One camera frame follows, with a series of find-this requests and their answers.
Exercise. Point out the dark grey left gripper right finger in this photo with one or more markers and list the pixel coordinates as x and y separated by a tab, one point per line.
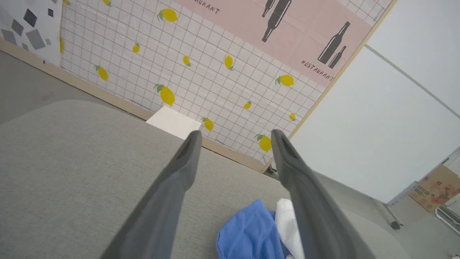
316	216

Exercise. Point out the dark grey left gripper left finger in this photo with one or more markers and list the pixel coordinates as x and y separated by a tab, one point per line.
158	216

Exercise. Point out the white garment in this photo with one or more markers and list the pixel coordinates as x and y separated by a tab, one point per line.
286	223

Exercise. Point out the blue garment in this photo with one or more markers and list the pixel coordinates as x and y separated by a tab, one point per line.
248	233

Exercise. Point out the grey metal panel foot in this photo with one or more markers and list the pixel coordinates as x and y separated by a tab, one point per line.
270	172

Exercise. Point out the grey partition foot bar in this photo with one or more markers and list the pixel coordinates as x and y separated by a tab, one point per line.
390	216

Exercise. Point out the white partition board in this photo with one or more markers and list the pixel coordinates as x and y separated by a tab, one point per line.
359	136

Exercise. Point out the white box with blue side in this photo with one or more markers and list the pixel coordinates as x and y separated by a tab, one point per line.
172	122

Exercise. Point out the brown cardboard box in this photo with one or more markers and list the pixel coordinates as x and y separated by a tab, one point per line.
435	187

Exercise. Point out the white tube rack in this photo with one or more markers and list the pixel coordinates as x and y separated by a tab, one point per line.
447	217

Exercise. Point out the lemon print grid backdrop panel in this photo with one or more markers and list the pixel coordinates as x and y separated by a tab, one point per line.
215	90

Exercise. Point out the pink restaurant bottle poster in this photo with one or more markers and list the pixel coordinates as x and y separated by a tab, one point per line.
305	32

